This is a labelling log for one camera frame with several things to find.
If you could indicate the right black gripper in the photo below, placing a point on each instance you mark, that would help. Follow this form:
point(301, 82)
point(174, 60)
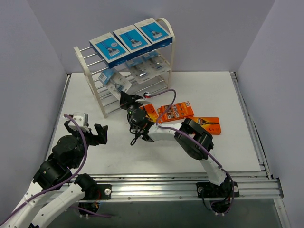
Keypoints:
point(129, 103)

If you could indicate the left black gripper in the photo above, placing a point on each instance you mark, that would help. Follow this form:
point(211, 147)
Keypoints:
point(94, 137)

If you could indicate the orange Gillette Fusion5 box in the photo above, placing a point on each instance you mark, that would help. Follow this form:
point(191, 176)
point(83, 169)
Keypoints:
point(210, 124)
point(151, 113)

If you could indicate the small blue cartridge pack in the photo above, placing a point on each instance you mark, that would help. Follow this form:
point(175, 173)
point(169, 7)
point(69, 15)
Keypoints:
point(115, 82)

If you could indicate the gillette razor blister pack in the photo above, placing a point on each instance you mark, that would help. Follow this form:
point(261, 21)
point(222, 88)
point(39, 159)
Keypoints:
point(156, 63)
point(140, 70)

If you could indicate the orange Gillette styler box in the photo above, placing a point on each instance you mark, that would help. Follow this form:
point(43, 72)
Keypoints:
point(177, 111)

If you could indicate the Gillette razor blister pack front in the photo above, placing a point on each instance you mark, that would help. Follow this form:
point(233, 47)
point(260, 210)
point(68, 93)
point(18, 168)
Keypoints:
point(156, 63)

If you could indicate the blue Harry's box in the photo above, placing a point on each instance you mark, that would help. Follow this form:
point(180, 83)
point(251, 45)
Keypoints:
point(155, 33)
point(110, 50)
point(133, 40)

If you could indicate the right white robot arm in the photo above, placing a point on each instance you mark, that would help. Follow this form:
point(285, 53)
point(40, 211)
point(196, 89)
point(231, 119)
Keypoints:
point(192, 138)

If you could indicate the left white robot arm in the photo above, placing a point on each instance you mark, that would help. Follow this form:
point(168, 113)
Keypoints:
point(57, 184)

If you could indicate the cream metal-rod shelf rack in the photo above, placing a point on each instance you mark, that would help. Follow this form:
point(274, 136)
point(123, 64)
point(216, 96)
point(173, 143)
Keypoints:
point(93, 65)

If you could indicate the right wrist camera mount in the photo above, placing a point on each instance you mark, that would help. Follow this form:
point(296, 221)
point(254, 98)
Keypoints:
point(145, 98)

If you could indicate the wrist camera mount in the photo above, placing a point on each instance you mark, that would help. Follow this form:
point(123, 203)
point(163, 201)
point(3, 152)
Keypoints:
point(81, 119)
point(145, 98)

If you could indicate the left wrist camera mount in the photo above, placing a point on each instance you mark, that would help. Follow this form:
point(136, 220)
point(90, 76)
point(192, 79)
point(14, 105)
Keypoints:
point(81, 119)

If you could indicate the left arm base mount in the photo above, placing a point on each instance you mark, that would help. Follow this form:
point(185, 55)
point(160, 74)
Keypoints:
point(94, 196)

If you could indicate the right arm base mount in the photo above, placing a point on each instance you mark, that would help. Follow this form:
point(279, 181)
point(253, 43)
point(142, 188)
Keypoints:
point(218, 198)

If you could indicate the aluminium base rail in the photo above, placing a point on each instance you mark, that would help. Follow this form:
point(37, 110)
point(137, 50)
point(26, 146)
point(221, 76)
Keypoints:
point(182, 186)

